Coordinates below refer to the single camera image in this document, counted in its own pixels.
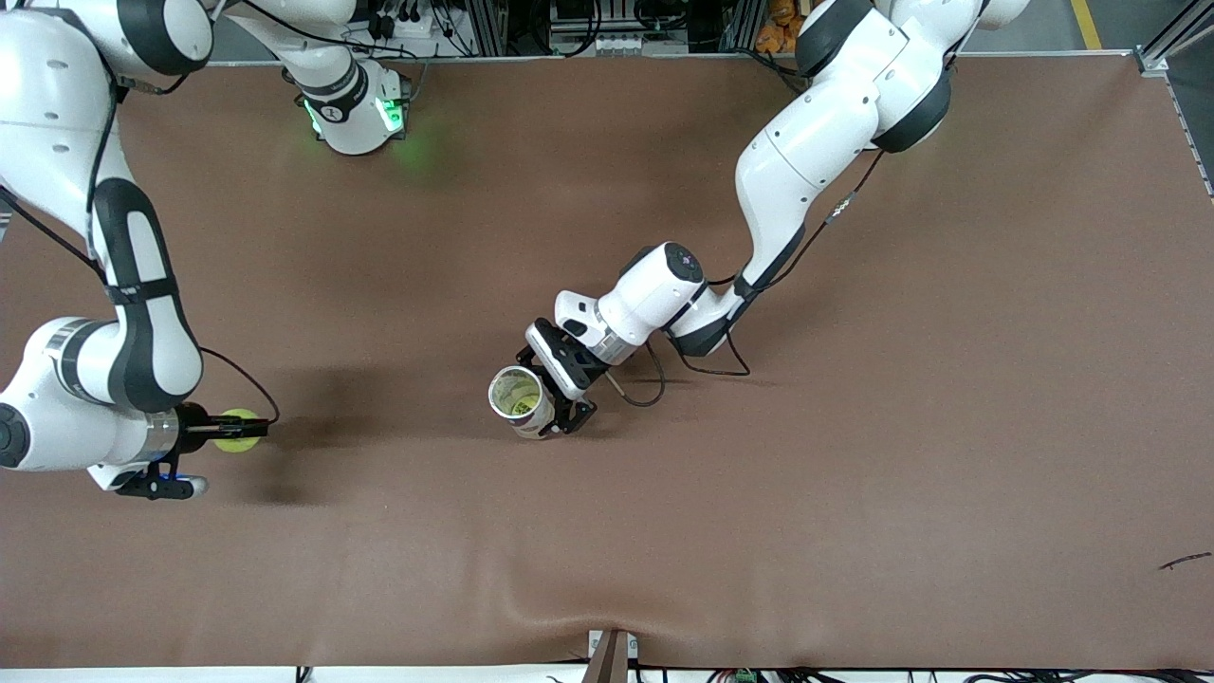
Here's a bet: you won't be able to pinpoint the white paper cup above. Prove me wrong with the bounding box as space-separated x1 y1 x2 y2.
487 365 556 440

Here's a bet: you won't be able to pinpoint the brown table mat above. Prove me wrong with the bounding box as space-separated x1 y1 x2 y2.
0 52 1214 670

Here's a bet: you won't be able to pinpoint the white power strip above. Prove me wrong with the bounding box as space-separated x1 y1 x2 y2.
365 0 447 39

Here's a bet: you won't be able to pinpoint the orange background items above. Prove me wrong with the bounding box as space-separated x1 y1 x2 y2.
754 0 807 55

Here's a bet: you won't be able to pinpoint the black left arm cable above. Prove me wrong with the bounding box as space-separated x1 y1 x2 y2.
607 147 888 409

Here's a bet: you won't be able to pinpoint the metal table edge bracket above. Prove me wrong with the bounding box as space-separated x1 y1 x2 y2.
586 629 638 683

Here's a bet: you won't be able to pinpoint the aluminium frame posts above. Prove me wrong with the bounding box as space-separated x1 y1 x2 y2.
465 0 513 58

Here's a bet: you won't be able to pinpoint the aluminium frame profile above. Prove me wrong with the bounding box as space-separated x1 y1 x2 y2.
1133 0 1214 77

